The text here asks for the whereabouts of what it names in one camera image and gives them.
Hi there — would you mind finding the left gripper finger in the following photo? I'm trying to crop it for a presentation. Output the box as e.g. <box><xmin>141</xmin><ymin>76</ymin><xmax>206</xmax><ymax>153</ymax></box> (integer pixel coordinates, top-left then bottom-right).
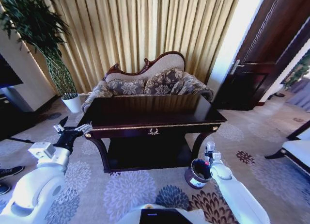
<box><xmin>74</xmin><ymin>121</ymin><xmax>93</xmax><ymax>135</ymax></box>
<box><xmin>53</xmin><ymin>116</ymin><xmax>69</xmax><ymax>133</ymax></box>

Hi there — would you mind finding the dark brown round trash bin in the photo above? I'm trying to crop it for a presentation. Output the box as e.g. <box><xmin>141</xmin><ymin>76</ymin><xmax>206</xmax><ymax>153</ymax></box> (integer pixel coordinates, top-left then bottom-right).
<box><xmin>184</xmin><ymin>158</ymin><xmax>213</xmax><ymax>190</ymax></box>

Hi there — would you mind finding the white plant pot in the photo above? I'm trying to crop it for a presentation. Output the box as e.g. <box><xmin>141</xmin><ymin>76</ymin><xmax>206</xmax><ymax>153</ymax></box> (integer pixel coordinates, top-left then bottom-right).
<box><xmin>61</xmin><ymin>93</ymin><xmax>83</xmax><ymax>113</ymax></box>

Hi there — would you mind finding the dark television cabinet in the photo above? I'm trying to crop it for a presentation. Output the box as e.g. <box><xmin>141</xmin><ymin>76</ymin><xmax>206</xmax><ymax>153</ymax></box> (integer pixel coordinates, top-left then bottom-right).
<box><xmin>0</xmin><ymin>86</ymin><xmax>61</xmax><ymax>142</ymax></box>

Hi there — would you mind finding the floral patterned cushion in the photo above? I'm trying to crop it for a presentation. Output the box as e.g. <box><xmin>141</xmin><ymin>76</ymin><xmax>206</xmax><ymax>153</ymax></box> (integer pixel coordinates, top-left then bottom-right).
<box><xmin>143</xmin><ymin>68</ymin><xmax>186</xmax><ymax>96</ymax></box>
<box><xmin>107</xmin><ymin>79</ymin><xmax>146</xmax><ymax>96</ymax></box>

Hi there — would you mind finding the person's dark shoe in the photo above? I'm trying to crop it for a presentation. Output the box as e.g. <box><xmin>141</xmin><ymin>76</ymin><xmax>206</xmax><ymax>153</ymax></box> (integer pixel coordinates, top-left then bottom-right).
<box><xmin>0</xmin><ymin>184</ymin><xmax>12</xmax><ymax>196</ymax></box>
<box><xmin>0</xmin><ymin>165</ymin><xmax>25</xmax><ymax>181</ymax></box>

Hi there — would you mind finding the dark wooden console table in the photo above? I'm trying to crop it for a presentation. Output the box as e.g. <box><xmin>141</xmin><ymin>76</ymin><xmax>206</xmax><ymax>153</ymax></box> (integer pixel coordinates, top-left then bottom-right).
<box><xmin>82</xmin><ymin>94</ymin><xmax>228</xmax><ymax>174</ymax></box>

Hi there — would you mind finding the black television screen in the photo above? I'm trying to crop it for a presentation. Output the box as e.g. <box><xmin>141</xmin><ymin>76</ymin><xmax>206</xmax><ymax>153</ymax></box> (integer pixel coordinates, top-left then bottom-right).
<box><xmin>0</xmin><ymin>53</ymin><xmax>24</xmax><ymax>89</ymax></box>

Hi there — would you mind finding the white robot front shell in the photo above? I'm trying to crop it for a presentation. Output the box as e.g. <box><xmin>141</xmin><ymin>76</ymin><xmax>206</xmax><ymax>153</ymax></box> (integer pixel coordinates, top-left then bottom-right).
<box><xmin>117</xmin><ymin>203</ymin><xmax>215</xmax><ymax>224</ymax></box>

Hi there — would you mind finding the beige carved wooden sofa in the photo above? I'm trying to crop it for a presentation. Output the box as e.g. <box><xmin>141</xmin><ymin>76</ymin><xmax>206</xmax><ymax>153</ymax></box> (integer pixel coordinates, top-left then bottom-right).
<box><xmin>81</xmin><ymin>50</ymin><xmax>215</xmax><ymax>113</ymax></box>

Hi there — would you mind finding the white cushioned dark-framed chair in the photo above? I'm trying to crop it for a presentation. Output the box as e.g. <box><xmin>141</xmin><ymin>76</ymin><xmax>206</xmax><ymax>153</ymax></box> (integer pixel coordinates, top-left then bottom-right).
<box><xmin>264</xmin><ymin>119</ymin><xmax>310</xmax><ymax>176</ymax></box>

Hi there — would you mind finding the tall green potted plant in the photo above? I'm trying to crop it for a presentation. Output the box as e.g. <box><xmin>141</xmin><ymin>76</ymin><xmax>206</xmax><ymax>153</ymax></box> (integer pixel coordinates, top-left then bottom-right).
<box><xmin>0</xmin><ymin>0</ymin><xmax>78</xmax><ymax>100</ymax></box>

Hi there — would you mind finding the dark brown wooden door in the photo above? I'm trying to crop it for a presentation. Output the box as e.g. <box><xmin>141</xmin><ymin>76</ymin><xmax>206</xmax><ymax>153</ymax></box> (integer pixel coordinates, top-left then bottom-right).
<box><xmin>213</xmin><ymin>0</ymin><xmax>310</xmax><ymax>112</ymax></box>

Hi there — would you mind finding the gold pleated curtain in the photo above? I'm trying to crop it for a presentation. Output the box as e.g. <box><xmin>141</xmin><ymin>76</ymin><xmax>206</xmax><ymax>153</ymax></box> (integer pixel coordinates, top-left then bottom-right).
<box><xmin>26</xmin><ymin>0</ymin><xmax>243</xmax><ymax>95</ymax></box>

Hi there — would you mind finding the green plant behind doorway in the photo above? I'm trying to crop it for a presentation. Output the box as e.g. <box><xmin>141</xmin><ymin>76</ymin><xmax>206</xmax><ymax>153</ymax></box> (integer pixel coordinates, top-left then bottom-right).
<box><xmin>282</xmin><ymin>54</ymin><xmax>310</xmax><ymax>89</ymax></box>

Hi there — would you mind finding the silver door handle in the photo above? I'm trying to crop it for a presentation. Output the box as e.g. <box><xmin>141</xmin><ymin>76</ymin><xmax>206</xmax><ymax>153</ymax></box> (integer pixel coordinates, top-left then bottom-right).
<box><xmin>231</xmin><ymin>59</ymin><xmax>245</xmax><ymax>75</ymax></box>

